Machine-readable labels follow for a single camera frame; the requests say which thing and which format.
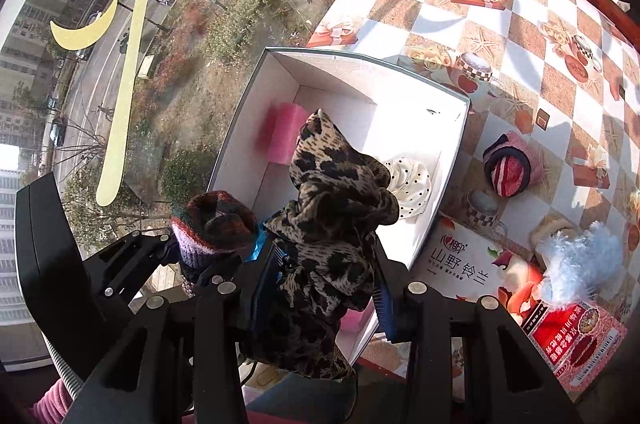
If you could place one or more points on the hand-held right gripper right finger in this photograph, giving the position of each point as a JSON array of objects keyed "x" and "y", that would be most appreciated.
[{"x": 387, "y": 311}]

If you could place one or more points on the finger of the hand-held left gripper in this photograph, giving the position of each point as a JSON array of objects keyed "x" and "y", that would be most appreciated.
[{"x": 130, "y": 259}]

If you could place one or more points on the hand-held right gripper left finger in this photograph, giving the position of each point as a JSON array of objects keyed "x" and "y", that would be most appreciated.
[{"x": 260, "y": 299}]

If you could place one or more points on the blue plastic bag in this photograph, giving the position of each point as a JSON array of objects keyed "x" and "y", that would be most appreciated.
[{"x": 260, "y": 246}]

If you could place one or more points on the striped knit sock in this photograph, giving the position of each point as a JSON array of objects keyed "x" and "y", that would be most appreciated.
[{"x": 215, "y": 224}]

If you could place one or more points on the leopard print cloth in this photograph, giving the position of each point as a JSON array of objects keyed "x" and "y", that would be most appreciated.
[{"x": 325, "y": 214}]

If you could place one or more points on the white polka dot scrunchie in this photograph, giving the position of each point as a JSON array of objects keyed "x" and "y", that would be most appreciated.
[{"x": 412, "y": 184}]

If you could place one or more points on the white cardboard box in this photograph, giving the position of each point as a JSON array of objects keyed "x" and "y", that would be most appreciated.
[{"x": 360, "y": 94}]

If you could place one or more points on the floral tissue pack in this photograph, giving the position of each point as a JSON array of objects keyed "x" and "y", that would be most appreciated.
[{"x": 475, "y": 264}]

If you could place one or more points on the beige plush item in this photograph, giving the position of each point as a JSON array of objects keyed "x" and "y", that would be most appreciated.
[{"x": 550, "y": 229}]

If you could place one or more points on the pink knit hat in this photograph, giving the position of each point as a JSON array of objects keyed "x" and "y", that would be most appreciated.
[{"x": 510, "y": 169}]

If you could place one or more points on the red patterned carton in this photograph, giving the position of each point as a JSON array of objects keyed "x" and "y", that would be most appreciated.
[{"x": 575, "y": 344}]

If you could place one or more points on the light blue fluffy item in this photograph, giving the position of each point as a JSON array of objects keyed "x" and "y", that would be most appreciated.
[{"x": 580, "y": 264}]

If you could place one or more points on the checkered printed tablecloth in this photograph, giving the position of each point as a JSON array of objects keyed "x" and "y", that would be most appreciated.
[{"x": 540, "y": 69}]

